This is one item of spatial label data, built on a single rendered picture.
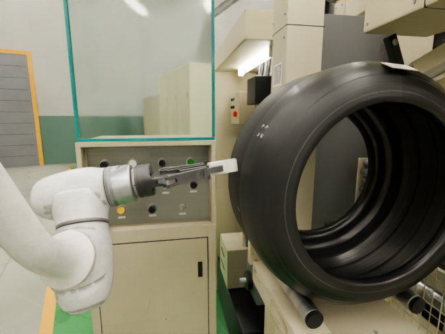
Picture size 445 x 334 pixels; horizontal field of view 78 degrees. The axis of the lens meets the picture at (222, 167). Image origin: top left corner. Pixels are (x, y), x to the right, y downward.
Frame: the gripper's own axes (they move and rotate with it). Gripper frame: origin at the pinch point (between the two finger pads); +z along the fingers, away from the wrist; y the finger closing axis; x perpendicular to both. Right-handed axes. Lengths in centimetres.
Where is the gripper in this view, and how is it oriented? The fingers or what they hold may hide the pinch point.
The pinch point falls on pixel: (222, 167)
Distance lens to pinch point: 65.9
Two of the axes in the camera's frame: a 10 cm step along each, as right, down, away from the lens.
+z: 9.7, -1.7, 1.5
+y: -1.8, -1.8, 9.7
